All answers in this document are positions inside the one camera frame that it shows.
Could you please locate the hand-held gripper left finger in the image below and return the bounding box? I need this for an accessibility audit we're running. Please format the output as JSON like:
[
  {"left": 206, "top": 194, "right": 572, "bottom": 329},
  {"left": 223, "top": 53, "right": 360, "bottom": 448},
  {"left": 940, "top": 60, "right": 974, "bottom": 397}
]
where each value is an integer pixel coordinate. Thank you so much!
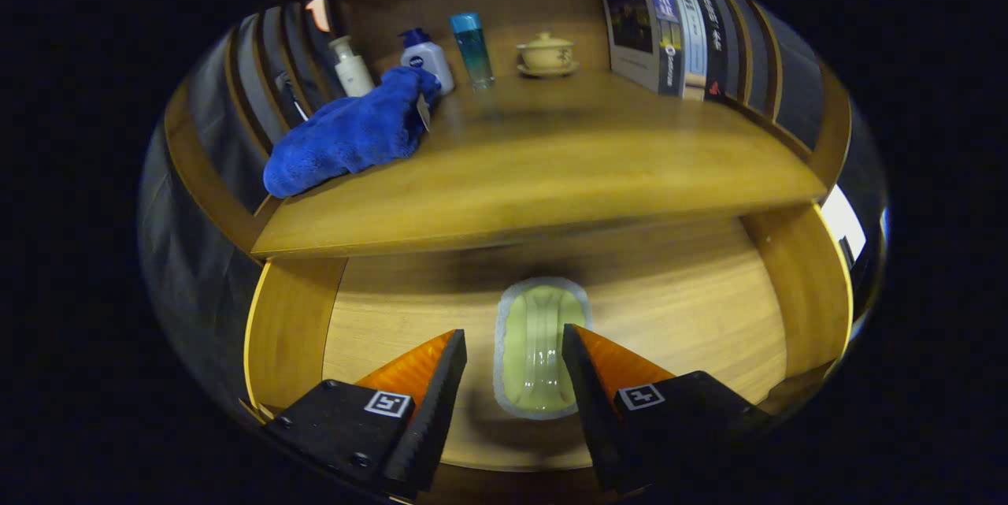
[{"left": 264, "top": 329, "right": 469, "bottom": 499}]

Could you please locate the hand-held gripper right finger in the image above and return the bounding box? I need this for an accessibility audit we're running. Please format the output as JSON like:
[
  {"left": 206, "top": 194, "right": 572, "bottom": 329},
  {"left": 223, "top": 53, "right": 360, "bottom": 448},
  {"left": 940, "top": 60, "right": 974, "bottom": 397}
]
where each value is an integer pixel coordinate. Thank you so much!
[{"left": 561, "top": 323, "right": 776, "bottom": 494}]

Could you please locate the pale green soap dish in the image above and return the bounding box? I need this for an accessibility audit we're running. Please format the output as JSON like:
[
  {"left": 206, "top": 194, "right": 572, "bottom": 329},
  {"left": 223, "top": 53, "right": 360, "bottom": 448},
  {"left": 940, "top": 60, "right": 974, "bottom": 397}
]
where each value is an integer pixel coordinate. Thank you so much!
[{"left": 493, "top": 277, "right": 593, "bottom": 421}]

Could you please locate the wooden drawer with black knob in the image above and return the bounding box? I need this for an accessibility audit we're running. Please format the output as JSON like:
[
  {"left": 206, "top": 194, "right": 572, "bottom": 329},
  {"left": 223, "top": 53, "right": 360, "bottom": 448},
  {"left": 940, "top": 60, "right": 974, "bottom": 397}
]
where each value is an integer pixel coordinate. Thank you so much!
[{"left": 244, "top": 206, "right": 855, "bottom": 490}]

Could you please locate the wooden countertop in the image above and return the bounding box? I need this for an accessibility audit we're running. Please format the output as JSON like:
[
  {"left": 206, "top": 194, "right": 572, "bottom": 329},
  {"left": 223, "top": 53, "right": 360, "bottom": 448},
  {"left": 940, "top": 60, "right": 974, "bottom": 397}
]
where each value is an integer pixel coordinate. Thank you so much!
[{"left": 250, "top": 68, "right": 828, "bottom": 260}]

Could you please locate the blue towel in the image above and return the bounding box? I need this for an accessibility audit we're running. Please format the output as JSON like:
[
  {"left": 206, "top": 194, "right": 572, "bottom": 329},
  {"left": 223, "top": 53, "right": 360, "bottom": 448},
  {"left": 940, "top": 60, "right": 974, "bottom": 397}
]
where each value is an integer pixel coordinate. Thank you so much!
[{"left": 263, "top": 66, "right": 442, "bottom": 199}]

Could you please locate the white pump bottle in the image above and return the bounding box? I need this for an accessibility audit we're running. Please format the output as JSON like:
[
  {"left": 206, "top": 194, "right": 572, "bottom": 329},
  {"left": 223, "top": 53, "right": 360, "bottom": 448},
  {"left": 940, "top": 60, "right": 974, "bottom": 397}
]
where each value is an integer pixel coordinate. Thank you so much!
[{"left": 328, "top": 35, "right": 376, "bottom": 98}]

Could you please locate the white bottle with blue cap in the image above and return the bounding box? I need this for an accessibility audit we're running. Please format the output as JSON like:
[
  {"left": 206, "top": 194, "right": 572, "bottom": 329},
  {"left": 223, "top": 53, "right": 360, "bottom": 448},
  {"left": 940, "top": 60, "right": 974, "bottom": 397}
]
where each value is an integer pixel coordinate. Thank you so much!
[{"left": 398, "top": 28, "right": 456, "bottom": 95}]

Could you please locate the beige lidded teacup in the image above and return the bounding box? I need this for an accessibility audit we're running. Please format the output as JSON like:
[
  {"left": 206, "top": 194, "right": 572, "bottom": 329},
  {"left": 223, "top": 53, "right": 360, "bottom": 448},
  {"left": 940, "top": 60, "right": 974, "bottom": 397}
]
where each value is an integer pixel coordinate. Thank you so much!
[{"left": 516, "top": 32, "right": 581, "bottom": 79}]

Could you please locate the teal blue bottle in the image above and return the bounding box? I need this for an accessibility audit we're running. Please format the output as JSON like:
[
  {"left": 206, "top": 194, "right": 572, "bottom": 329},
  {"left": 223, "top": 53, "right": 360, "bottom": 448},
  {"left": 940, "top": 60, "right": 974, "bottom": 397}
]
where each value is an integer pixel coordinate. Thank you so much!
[{"left": 450, "top": 13, "right": 496, "bottom": 90}]

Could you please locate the book with pale spine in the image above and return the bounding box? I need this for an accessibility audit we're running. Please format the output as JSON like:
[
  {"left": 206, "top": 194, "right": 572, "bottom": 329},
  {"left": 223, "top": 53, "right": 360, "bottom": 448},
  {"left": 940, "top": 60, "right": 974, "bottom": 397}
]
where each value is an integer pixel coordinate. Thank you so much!
[{"left": 661, "top": 0, "right": 710, "bottom": 102}]

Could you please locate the book with blue spine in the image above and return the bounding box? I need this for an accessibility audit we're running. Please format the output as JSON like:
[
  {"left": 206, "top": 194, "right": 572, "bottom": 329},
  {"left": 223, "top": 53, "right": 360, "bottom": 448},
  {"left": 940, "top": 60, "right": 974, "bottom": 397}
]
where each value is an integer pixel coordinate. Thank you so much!
[{"left": 596, "top": 0, "right": 686, "bottom": 96}]

